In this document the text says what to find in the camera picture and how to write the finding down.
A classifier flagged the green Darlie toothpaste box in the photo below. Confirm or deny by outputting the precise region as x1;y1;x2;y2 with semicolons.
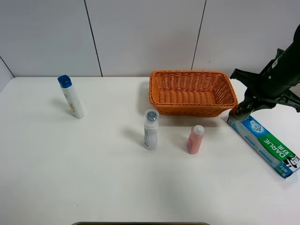
227;116;300;179

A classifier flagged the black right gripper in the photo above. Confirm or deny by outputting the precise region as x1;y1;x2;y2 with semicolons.
228;68;300;122

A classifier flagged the white shampoo bottle blue cap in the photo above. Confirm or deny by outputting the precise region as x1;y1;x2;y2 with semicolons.
57;75;85;119

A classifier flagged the white roll-on bottle clear cap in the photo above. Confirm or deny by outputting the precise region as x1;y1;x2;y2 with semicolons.
144;109;159;150

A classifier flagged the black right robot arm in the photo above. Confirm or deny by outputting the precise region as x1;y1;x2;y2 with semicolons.
229;27;300;122

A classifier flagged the pink bottle white cap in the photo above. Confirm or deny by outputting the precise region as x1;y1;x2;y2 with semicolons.
187;125;204;154

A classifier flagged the orange wicker basket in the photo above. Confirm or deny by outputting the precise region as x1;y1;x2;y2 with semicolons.
149;70;238;117

